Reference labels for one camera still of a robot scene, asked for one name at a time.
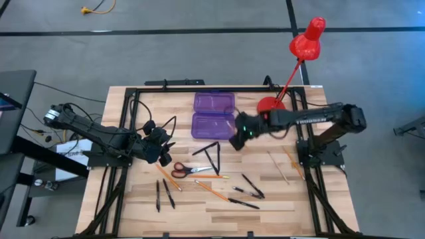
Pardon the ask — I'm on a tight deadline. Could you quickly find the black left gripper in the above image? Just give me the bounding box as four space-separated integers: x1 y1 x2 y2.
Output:
139 119 177 168

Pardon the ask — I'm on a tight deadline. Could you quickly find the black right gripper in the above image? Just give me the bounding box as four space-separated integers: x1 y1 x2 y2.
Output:
228 111 266 152

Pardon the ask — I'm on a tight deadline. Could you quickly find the orange pencil with pink eraser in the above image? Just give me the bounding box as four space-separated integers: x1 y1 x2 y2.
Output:
155 163 183 193

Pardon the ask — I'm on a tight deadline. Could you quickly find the purple plastic supply box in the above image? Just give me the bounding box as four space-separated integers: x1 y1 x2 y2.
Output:
191 92 237 141

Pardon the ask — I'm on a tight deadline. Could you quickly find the orange pencil with yellow cap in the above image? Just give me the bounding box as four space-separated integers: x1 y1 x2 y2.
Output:
187 174 230 180

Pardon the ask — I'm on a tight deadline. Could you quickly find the natural wood pencil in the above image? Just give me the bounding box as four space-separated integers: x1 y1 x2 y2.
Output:
266 151 290 186

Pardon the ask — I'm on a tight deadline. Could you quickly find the orange pencil with black dot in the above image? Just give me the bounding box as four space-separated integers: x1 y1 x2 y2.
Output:
194 179 230 202

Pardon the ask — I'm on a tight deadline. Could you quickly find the clear barrel pen black grip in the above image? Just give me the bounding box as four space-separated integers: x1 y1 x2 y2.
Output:
232 186 263 200

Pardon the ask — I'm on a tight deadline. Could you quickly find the black pen with white logo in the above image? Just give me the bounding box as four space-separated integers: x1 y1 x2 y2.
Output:
227 197 260 210

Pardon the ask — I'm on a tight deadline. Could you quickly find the black power strip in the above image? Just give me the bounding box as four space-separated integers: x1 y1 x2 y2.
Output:
144 78 206 86

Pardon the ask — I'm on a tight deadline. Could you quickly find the red desk lamp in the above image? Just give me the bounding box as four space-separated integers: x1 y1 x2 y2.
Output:
256 16 327 116

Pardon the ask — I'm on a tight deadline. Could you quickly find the white printed paper sheet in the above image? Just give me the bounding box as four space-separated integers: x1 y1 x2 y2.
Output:
54 138 94 183

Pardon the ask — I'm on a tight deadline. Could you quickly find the small silver device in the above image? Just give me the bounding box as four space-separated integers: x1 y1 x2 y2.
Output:
33 178 60 192

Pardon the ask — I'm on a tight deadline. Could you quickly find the black side desk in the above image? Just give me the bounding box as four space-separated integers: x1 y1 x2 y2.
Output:
0 68 90 230

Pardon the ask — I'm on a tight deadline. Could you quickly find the black metal stand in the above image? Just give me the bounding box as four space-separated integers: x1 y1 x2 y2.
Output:
392 114 425 140

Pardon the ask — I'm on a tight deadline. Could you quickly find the black right camera cable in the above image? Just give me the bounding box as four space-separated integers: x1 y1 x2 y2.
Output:
270 127 292 140

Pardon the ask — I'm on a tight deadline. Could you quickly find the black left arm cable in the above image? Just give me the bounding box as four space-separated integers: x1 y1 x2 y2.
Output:
128 98 177 140

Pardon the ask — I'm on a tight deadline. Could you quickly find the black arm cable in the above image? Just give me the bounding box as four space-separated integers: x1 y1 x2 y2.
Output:
128 98 177 140
291 97 345 109

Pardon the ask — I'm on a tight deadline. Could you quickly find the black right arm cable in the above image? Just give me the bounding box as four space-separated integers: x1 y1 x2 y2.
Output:
291 97 345 109

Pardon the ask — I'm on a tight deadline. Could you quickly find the black floor cable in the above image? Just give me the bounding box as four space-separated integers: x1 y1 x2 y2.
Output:
33 81 107 104

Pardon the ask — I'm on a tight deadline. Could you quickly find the yellow extension cord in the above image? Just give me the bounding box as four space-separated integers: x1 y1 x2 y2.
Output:
80 0 117 16

